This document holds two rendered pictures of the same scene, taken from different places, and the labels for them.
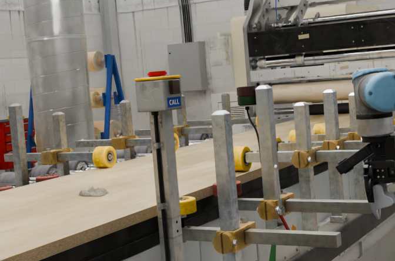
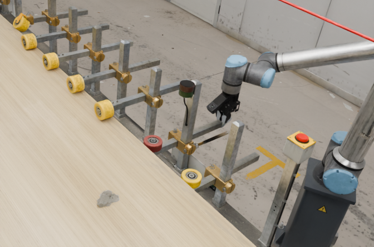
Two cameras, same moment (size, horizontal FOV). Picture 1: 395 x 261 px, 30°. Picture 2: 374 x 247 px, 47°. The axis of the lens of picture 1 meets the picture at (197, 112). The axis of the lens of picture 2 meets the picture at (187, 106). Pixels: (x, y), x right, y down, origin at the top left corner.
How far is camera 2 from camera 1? 2.23 m
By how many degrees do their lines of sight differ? 77
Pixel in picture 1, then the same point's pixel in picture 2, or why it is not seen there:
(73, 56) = not seen: outside the picture
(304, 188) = (153, 117)
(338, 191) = not seen: hidden behind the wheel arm
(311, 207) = (197, 134)
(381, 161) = (232, 102)
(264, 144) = (192, 115)
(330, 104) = (127, 51)
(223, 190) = (232, 162)
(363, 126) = (235, 89)
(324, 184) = not seen: hidden behind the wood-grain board
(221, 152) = (237, 144)
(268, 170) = (191, 128)
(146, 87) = (308, 150)
